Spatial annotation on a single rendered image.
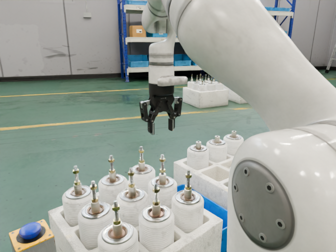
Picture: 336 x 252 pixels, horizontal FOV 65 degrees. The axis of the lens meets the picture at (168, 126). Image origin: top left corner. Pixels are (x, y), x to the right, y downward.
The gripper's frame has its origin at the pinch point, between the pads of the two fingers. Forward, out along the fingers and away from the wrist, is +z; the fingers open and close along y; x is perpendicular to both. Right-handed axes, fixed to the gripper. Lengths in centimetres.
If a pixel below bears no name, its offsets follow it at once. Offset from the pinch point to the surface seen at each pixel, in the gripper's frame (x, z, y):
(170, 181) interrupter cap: 1.9, 18.2, -2.1
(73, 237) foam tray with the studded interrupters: 2.5, 25.6, 29.6
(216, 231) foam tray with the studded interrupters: 19.3, 28.0, -7.2
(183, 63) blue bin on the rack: -364, 15, -266
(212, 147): -15.1, 19.6, -35.5
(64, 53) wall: -486, -4, -71
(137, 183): -7.8, 21.7, 5.1
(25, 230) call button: 14.2, 10.6, 40.2
